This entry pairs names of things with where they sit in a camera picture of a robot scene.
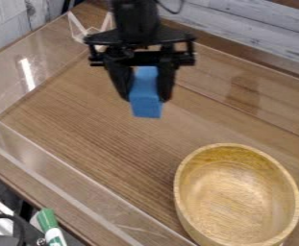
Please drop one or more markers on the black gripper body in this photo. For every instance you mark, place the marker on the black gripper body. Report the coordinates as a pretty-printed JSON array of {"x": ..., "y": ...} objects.
[{"x": 140, "y": 41}]

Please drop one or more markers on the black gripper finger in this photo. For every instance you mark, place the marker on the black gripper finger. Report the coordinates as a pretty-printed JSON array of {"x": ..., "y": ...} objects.
[
  {"x": 166, "y": 80},
  {"x": 122, "y": 76}
]

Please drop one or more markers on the blue rectangular block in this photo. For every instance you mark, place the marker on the blue rectangular block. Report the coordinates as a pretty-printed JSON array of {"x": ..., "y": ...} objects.
[{"x": 144, "y": 101}]

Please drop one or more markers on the brown wooden bowl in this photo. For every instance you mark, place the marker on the brown wooden bowl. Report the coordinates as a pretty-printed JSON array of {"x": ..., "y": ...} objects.
[{"x": 237, "y": 199}]

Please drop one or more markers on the green white marker pen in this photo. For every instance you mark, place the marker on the green white marker pen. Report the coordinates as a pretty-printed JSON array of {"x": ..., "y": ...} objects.
[{"x": 50, "y": 227}]

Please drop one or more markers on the clear acrylic corner bracket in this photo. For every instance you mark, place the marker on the clear acrylic corner bracket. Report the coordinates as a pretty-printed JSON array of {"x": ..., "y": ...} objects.
[{"x": 79, "y": 31}]

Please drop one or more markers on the clear acrylic tray wall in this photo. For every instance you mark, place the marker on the clear acrylic tray wall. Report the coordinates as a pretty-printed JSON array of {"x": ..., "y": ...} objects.
[{"x": 90, "y": 210}]

